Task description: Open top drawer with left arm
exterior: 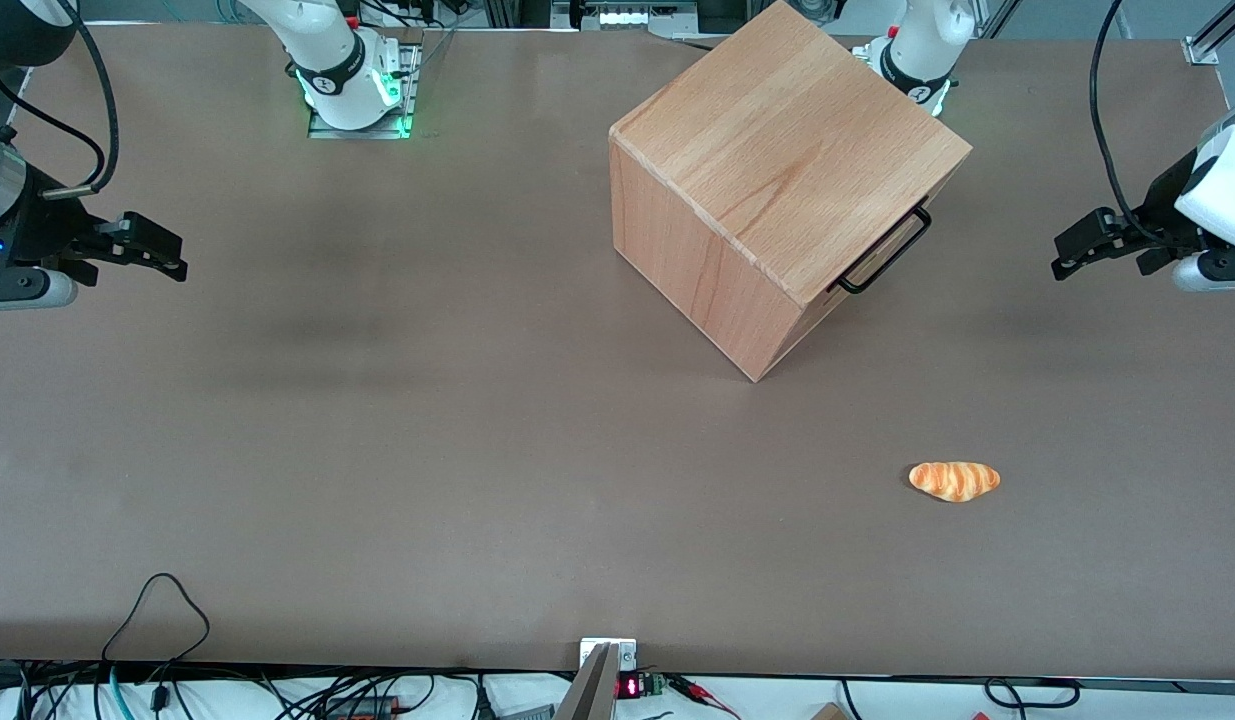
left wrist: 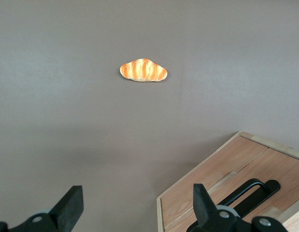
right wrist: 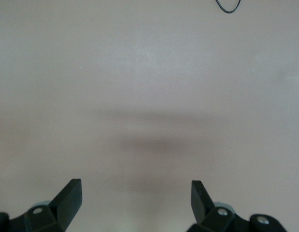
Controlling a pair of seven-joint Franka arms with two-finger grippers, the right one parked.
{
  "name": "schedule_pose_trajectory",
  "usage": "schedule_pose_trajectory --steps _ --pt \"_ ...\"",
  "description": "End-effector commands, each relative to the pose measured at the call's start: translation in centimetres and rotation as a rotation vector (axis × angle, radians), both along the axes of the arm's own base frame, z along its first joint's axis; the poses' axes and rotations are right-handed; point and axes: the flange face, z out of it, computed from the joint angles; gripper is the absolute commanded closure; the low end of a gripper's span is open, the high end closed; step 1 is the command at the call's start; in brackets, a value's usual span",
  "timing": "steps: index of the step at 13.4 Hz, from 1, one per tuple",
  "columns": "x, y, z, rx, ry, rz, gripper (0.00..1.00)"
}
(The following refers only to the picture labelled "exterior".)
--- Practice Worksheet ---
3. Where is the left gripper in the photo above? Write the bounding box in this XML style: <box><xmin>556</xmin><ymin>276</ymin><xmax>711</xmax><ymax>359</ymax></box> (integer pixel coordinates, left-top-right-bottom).
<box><xmin>1051</xmin><ymin>95</ymin><xmax>1235</xmax><ymax>282</ymax></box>

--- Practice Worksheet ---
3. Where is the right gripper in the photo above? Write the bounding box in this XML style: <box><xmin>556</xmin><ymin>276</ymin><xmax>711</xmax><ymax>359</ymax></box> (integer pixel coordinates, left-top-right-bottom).
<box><xmin>0</xmin><ymin>165</ymin><xmax>189</xmax><ymax>303</ymax></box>

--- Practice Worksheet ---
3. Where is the black metal drawer handle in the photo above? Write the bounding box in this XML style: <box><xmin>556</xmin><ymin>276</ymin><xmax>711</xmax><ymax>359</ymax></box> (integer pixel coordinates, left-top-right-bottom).
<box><xmin>836</xmin><ymin>205</ymin><xmax>933</xmax><ymax>296</ymax></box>

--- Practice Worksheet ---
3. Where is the wooden drawer cabinet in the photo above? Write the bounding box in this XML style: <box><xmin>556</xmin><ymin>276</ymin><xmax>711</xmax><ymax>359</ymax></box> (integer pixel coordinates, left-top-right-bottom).
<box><xmin>609</xmin><ymin>0</ymin><xmax>973</xmax><ymax>384</ymax></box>

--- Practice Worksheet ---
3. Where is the toy croissant bread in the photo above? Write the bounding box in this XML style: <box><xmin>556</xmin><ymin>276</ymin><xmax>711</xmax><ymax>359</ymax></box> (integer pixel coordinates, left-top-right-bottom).
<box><xmin>908</xmin><ymin>461</ymin><xmax>1002</xmax><ymax>503</ymax></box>

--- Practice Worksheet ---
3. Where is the red alligator clip lead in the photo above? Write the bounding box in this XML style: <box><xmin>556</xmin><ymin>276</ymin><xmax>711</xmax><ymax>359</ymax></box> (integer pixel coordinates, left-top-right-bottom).
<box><xmin>665</xmin><ymin>676</ymin><xmax>743</xmax><ymax>719</ymax></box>

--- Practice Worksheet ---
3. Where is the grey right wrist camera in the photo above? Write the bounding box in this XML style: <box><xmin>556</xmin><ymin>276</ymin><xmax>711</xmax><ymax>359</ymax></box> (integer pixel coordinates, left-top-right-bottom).
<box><xmin>0</xmin><ymin>268</ymin><xmax>79</xmax><ymax>312</ymax></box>

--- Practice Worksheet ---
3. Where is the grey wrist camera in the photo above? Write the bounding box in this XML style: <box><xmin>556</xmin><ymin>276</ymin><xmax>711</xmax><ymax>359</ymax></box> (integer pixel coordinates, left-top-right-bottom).
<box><xmin>0</xmin><ymin>268</ymin><xmax>79</xmax><ymax>312</ymax></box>
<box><xmin>1170</xmin><ymin>248</ymin><xmax>1235</xmax><ymax>295</ymax></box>

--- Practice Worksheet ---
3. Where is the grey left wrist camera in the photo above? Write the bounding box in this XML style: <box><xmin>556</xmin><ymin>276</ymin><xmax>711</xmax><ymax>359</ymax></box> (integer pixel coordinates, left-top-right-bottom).
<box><xmin>1170</xmin><ymin>248</ymin><xmax>1235</xmax><ymax>295</ymax></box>

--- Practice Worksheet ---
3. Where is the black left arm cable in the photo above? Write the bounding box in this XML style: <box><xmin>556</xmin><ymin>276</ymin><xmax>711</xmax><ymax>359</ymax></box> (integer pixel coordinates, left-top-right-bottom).
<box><xmin>1090</xmin><ymin>0</ymin><xmax>1153</xmax><ymax>244</ymax></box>

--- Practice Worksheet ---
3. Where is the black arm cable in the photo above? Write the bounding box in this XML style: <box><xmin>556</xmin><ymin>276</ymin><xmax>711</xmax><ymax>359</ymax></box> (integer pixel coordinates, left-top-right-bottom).
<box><xmin>1090</xmin><ymin>0</ymin><xmax>1153</xmax><ymax>244</ymax></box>
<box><xmin>0</xmin><ymin>0</ymin><xmax>121</xmax><ymax>197</ymax></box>

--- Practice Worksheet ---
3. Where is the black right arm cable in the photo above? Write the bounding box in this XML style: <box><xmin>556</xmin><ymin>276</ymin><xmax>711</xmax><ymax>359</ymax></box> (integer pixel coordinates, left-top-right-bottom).
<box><xmin>0</xmin><ymin>0</ymin><xmax>121</xmax><ymax>197</ymax></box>

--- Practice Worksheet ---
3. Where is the aluminium profile post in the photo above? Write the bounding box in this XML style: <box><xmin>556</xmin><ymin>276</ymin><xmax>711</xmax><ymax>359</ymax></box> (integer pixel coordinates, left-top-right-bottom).
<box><xmin>1182</xmin><ymin>0</ymin><xmax>1235</xmax><ymax>67</ymax></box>

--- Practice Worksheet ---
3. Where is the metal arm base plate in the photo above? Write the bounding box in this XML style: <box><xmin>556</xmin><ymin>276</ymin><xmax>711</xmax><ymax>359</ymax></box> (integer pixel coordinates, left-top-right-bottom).
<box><xmin>307</xmin><ymin>28</ymin><xmax>424</xmax><ymax>140</ymax></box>

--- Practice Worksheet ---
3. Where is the black looped table cable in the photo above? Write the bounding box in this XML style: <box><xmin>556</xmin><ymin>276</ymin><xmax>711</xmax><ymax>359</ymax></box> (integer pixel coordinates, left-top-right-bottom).
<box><xmin>101</xmin><ymin>572</ymin><xmax>211</xmax><ymax>663</ymax></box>

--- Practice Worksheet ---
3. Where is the black coiled cable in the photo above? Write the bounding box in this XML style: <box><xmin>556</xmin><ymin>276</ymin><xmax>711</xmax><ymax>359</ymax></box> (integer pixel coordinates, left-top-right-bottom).
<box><xmin>981</xmin><ymin>677</ymin><xmax>1082</xmax><ymax>713</ymax></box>

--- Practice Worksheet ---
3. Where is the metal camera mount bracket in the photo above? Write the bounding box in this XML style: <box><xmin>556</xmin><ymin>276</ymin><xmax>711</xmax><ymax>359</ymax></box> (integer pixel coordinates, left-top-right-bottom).
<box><xmin>555</xmin><ymin>638</ymin><xmax>639</xmax><ymax>720</ymax></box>

